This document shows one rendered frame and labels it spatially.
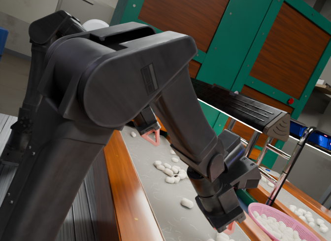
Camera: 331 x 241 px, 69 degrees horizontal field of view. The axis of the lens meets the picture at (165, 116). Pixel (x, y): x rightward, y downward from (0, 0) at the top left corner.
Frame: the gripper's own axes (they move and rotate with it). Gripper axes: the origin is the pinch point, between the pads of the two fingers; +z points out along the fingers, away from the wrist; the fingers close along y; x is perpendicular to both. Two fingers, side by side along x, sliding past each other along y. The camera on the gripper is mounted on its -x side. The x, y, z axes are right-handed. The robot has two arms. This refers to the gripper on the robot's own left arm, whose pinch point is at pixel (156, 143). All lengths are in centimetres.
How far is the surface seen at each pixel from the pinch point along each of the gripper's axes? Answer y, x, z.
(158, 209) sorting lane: -19.7, 9.2, 7.0
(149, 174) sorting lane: -0.2, 7.2, 9.3
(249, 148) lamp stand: -4.7, -29.1, 19.2
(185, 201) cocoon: -16.2, 1.5, 13.3
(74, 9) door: 646, -15, -109
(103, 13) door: 653, -78, -70
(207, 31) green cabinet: 53, -56, -15
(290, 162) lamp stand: -4, -44, 37
